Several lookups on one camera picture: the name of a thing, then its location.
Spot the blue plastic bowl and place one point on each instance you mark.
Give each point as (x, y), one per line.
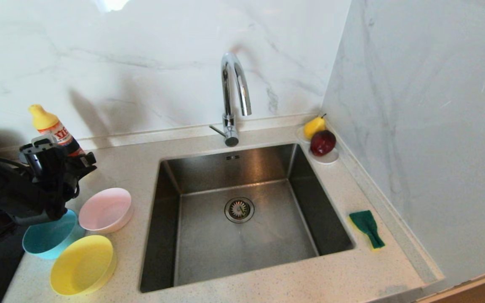
(49, 242)

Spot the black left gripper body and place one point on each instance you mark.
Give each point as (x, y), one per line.
(59, 181)

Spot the small white dish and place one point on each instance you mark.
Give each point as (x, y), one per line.
(329, 159)

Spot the green and yellow sponge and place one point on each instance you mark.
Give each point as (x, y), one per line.
(364, 223)

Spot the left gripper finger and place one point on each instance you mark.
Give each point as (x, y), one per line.
(89, 160)

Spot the yellow pear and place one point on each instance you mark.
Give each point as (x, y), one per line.
(313, 127)

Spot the red apple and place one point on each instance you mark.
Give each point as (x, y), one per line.
(322, 143)

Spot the stainless steel sink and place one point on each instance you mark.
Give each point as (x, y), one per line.
(209, 244)

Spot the chrome gooseneck faucet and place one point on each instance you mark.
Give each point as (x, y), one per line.
(227, 97)

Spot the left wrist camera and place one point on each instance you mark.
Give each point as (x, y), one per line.
(38, 147)

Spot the pink plastic bowl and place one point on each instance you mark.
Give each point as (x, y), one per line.
(105, 210)

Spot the metal sink drain strainer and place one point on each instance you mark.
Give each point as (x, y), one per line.
(239, 209)

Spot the orange dish soap bottle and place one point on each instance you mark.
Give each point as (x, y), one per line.
(44, 120)

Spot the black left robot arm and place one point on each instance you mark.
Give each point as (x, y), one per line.
(2, 193)

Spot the yellow plastic bowl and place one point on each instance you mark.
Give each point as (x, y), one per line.
(81, 265)

